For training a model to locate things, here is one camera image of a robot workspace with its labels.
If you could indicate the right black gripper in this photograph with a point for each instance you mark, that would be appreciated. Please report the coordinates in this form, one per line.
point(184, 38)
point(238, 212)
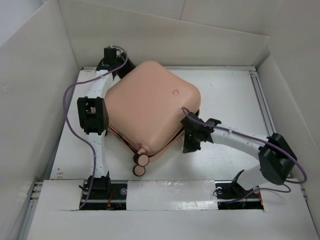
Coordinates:
point(188, 147)

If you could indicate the pink hard-shell suitcase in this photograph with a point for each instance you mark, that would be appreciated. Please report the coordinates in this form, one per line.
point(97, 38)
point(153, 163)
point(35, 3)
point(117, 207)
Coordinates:
point(145, 110)

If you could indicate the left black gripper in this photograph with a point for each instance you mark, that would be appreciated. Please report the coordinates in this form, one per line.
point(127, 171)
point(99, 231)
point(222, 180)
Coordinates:
point(129, 66)

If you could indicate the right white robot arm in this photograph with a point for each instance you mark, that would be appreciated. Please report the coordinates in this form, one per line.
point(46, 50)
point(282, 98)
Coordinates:
point(275, 158)

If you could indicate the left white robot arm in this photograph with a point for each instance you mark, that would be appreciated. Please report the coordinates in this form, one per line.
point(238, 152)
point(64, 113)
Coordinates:
point(94, 118)

